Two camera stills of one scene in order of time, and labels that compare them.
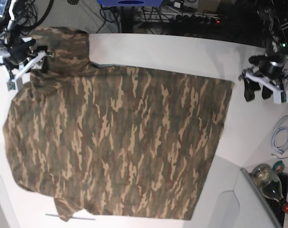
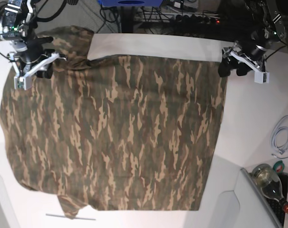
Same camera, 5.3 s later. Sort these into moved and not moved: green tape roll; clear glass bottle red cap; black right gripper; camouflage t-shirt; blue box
Moved: black right gripper; camouflage t-shirt
Not moved: clear glass bottle red cap; green tape roll; blue box
